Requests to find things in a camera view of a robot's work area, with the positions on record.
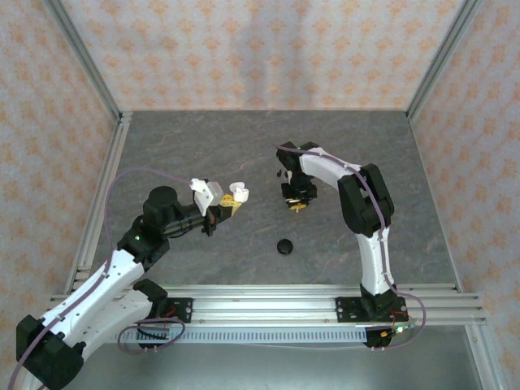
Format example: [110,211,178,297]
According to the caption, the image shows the purple cable loop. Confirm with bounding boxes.
[117,315,184,354]

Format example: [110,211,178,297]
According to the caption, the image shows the small circuit board with leds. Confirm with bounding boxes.
[377,323,419,340]

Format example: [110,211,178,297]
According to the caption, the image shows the aluminium frame post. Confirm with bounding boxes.
[44,0,124,123]
[405,0,485,121]

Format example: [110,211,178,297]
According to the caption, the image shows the aluminium side rail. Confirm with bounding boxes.
[64,113,132,293]

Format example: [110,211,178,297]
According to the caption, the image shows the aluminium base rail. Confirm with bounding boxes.
[50,284,488,326]

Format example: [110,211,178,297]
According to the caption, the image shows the grey metal panel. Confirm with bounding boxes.
[60,340,501,390]

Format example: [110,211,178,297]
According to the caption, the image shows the aluminium right frame post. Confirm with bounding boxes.
[405,0,485,121]

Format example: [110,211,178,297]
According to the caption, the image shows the aluminium left frame post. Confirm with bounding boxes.
[44,0,124,123]

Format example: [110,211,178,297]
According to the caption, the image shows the slotted grey cable duct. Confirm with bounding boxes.
[117,327,369,345]

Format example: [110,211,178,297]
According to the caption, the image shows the white earbud charging case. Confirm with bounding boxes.
[228,181,251,203]

